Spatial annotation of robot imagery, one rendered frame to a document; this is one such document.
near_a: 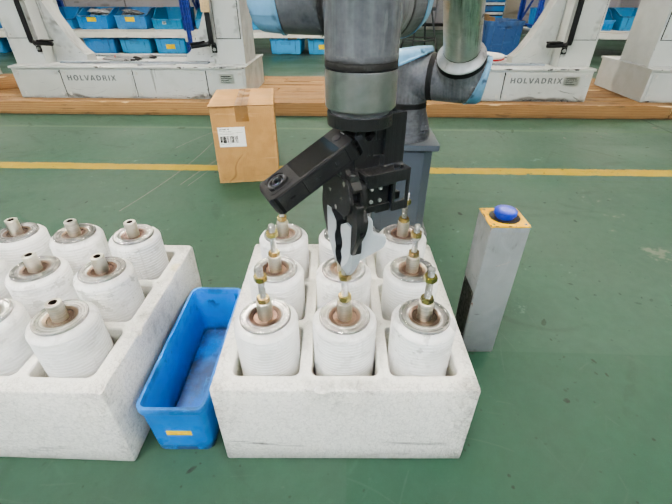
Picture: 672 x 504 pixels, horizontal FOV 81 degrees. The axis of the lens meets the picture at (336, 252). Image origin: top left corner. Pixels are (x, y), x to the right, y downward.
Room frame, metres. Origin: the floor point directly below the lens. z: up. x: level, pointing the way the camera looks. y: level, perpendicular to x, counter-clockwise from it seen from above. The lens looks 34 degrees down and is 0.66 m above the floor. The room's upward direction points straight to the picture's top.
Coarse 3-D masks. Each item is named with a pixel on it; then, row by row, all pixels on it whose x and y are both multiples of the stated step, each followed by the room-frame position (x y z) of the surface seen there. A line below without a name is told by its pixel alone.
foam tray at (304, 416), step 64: (256, 256) 0.70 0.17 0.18; (384, 320) 0.50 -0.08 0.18; (256, 384) 0.37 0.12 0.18; (320, 384) 0.37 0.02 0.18; (384, 384) 0.37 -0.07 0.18; (448, 384) 0.37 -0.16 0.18; (256, 448) 0.36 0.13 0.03; (320, 448) 0.36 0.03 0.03; (384, 448) 0.36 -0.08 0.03; (448, 448) 0.36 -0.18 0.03
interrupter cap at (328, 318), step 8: (328, 304) 0.46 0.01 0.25; (336, 304) 0.46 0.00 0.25; (352, 304) 0.46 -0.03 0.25; (360, 304) 0.46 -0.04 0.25; (320, 312) 0.44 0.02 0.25; (328, 312) 0.44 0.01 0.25; (336, 312) 0.44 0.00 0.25; (352, 312) 0.44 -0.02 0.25; (360, 312) 0.44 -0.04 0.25; (368, 312) 0.44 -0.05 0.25; (320, 320) 0.42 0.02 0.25; (328, 320) 0.42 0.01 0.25; (336, 320) 0.43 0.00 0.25; (352, 320) 0.43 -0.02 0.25; (360, 320) 0.42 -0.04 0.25; (368, 320) 0.42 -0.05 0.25; (328, 328) 0.41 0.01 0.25; (336, 328) 0.41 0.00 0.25; (344, 328) 0.41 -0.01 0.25; (352, 328) 0.41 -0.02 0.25; (360, 328) 0.41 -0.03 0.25
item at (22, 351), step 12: (12, 300) 0.47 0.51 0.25; (12, 312) 0.44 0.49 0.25; (24, 312) 0.46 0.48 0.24; (0, 324) 0.42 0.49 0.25; (12, 324) 0.43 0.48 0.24; (24, 324) 0.44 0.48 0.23; (0, 336) 0.41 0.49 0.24; (12, 336) 0.42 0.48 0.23; (24, 336) 0.43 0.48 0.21; (0, 348) 0.40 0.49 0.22; (12, 348) 0.41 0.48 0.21; (24, 348) 0.42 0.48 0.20; (0, 360) 0.40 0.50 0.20; (12, 360) 0.41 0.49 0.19; (24, 360) 0.42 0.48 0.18; (0, 372) 0.39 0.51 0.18; (12, 372) 0.40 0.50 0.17
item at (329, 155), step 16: (320, 144) 0.43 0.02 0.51; (336, 144) 0.42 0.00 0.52; (352, 144) 0.42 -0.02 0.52; (304, 160) 0.42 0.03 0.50; (320, 160) 0.41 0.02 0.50; (336, 160) 0.41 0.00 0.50; (352, 160) 0.42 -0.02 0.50; (272, 176) 0.41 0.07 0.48; (288, 176) 0.40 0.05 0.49; (304, 176) 0.39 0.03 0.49; (320, 176) 0.40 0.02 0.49; (272, 192) 0.39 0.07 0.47; (288, 192) 0.38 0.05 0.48; (304, 192) 0.39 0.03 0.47; (288, 208) 0.38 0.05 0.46
